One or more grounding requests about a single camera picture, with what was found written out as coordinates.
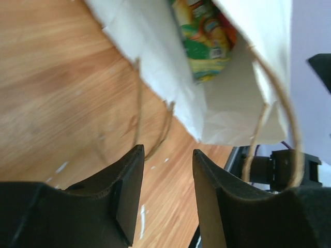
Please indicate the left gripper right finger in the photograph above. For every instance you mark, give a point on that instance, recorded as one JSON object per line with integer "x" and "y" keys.
{"x": 232, "y": 213}

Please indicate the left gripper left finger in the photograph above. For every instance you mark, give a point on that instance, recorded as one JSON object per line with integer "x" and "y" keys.
{"x": 100, "y": 211}

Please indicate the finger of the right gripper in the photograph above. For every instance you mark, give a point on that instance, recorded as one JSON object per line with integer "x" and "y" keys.
{"x": 321, "y": 65}

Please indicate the beige paper bag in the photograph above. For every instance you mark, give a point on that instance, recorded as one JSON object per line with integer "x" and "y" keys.
{"x": 247, "y": 103}

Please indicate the green Fox's candy bag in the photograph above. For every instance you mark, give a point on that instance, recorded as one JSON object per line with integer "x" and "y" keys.
{"x": 207, "y": 35}

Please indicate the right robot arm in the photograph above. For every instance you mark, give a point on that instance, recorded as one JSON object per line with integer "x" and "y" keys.
{"x": 276, "y": 169}

